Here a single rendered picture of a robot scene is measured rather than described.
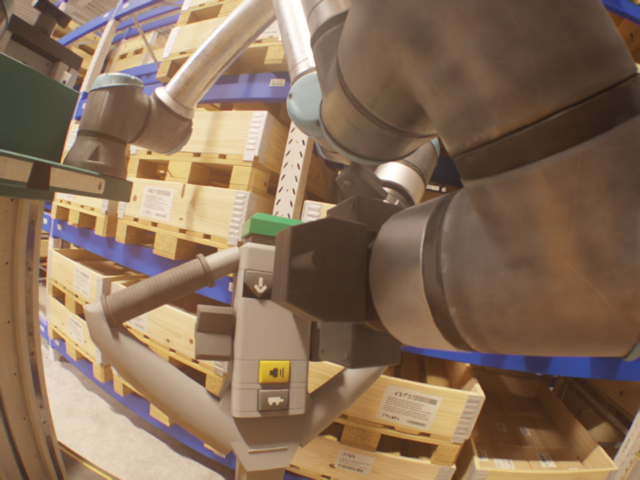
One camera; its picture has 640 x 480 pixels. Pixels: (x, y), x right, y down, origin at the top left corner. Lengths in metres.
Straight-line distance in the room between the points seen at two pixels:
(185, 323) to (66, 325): 1.18
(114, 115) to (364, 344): 0.77
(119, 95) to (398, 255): 0.80
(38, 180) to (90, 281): 1.36
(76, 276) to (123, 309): 1.83
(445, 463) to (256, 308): 1.13
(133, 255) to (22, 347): 0.94
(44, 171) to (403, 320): 0.68
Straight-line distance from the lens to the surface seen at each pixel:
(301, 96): 0.46
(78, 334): 2.24
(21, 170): 0.67
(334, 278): 0.17
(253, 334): 0.35
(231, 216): 1.25
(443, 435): 1.28
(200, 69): 0.91
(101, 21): 3.17
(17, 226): 0.94
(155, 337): 1.60
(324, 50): 0.24
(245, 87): 1.50
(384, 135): 0.19
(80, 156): 0.83
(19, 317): 0.99
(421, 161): 0.52
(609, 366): 1.52
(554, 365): 1.35
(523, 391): 2.67
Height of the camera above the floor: 1.42
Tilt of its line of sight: 2 degrees down
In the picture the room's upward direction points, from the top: 10 degrees clockwise
